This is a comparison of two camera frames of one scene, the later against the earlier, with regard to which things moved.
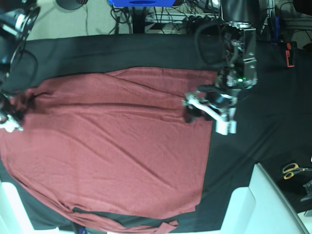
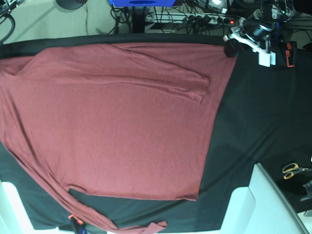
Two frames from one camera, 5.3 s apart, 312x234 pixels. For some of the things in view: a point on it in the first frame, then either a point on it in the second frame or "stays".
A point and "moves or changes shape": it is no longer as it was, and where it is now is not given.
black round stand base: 69,5 stays
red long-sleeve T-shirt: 112,150 moves or changes shape
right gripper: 219,100 → 254,34
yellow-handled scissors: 290,169 stays
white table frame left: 14,218 stays
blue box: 142,3 stays
